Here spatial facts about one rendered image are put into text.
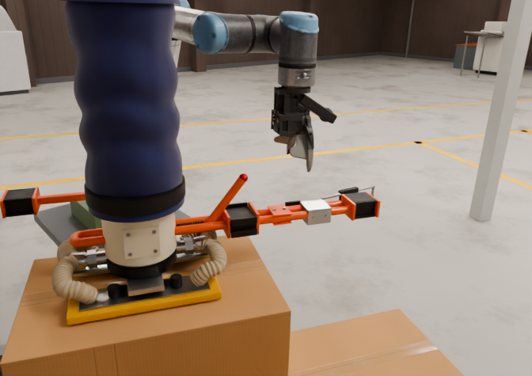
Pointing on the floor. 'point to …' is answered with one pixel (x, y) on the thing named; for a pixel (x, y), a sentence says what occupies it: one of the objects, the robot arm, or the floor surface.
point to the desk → (465, 56)
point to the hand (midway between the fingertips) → (300, 162)
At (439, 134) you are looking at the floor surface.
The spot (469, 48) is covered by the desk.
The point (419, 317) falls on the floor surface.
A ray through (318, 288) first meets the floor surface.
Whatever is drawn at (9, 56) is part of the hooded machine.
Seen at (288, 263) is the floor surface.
